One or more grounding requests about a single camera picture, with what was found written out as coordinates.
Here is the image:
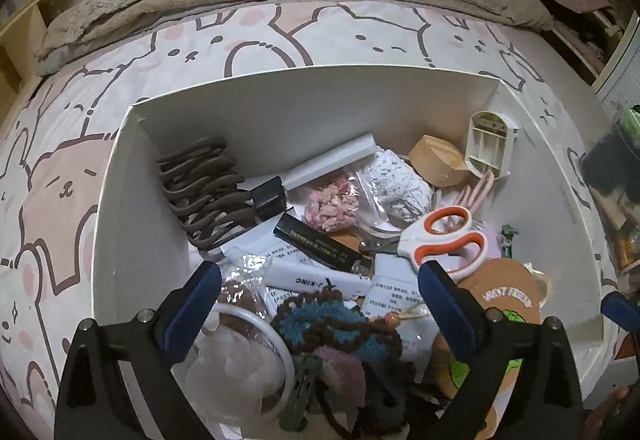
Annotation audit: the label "white cardboard box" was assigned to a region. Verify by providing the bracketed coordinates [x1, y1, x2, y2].
[87, 62, 618, 440]

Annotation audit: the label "cream plastic holder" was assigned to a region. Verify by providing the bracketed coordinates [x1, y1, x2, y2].
[466, 111, 519, 179]

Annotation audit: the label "dark green container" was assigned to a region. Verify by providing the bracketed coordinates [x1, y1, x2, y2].
[582, 106, 640, 202]

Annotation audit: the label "orange white scissors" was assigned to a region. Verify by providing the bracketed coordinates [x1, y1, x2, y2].
[359, 206, 488, 280]

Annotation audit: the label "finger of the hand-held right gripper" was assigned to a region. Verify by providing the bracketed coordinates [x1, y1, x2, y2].
[601, 292, 640, 333]

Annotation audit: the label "black printed box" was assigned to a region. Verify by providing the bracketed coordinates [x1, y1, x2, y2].
[273, 212, 374, 277]

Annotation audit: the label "white printed paper sheet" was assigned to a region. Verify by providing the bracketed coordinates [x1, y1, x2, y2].
[221, 225, 311, 272]
[367, 252, 441, 362]

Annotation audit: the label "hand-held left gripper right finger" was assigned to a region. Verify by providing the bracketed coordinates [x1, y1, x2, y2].
[418, 261, 586, 440]

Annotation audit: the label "small black cube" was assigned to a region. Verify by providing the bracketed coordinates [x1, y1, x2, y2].
[250, 176, 287, 222]

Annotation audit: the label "small green figure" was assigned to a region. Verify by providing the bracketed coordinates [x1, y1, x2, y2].
[501, 224, 521, 258]

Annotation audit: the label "pink hair clip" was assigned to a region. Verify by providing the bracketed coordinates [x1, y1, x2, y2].
[454, 171, 496, 212]

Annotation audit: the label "white fluffy pompom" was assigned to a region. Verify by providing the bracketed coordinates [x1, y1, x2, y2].
[187, 330, 287, 432]

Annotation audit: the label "white tube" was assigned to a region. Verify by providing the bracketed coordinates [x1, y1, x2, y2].
[282, 132, 377, 191]

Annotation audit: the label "round wooden box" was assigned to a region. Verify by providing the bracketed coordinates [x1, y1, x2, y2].
[409, 135, 472, 189]

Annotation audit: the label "brown frog coaster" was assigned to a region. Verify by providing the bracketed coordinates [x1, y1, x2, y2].
[430, 259, 543, 440]

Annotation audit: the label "green hair clip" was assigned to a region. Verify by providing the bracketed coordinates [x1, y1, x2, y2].
[278, 354, 324, 439]

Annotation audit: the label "pink crochet scrunchie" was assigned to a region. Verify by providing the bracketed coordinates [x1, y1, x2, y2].
[311, 345, 369, 407]

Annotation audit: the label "crochet blue brown item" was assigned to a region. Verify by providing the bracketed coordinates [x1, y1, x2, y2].
[271, 287, 402, 357]

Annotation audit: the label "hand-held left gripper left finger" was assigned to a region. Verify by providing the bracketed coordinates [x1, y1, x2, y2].
[54, 261, 223, 440]

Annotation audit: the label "brown hair claw clip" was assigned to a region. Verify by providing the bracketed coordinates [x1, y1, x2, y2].
[156, 135, 252, 251]

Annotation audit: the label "bag of pink beads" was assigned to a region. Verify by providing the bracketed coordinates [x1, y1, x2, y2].
[301, 171, 362, 232]

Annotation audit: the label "blue crochet scrunchie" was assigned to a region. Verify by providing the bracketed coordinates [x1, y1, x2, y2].
[276, 302, 404, 372]

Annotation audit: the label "brown fluffy ball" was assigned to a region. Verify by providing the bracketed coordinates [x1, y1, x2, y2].
[220, 277, 274, 327]

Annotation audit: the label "wooden shelf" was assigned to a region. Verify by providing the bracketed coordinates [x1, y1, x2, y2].
[0, 0, 83, 111]

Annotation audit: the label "bag of white fluff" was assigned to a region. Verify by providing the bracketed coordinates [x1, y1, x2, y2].
[372, 147, 434, 222]

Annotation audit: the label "white printed cylinder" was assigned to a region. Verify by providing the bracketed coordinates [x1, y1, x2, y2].
[264, 260, 374, 302]

